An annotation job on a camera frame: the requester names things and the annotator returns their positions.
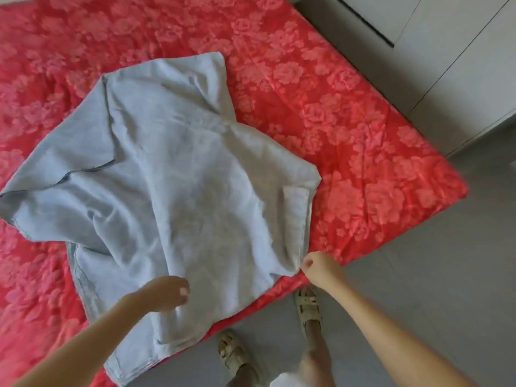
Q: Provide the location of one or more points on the person's leg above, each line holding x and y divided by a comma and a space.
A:
316, 358
246, 376

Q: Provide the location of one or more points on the person's right hand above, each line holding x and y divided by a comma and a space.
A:
324, 271

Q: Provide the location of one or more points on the blue-grey cloth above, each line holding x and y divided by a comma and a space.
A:
177, 205

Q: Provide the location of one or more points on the white wardrobe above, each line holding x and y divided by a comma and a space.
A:
451, 60

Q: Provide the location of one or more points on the person's left hand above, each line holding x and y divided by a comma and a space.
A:
165, 292

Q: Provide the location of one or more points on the person's white shorts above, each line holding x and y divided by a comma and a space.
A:
289, 379

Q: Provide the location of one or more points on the person's left leg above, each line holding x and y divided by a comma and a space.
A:
246, 376

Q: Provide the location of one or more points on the person's right leg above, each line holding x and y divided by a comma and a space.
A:
316, 358

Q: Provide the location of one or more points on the person's left forearm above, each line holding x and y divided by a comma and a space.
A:
89, 350

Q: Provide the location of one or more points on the red floral mattress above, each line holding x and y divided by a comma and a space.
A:
355, 141

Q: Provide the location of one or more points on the person's right forearm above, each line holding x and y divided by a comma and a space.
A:
395, 342

